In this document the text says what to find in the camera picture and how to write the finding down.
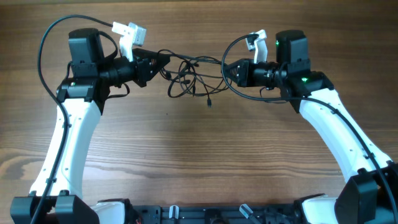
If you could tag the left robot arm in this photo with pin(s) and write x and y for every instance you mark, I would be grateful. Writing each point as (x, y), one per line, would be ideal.
(56, 194)

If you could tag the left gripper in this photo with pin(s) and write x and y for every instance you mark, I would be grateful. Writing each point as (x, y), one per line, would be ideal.
(143, 70)

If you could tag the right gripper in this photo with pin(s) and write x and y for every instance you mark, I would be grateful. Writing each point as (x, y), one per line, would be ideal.
(244, 72)

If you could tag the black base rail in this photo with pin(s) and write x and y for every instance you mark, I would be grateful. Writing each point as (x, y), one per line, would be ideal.
(243, 214)

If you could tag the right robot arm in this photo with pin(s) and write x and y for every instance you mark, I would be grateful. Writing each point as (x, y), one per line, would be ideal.
(370, 191)

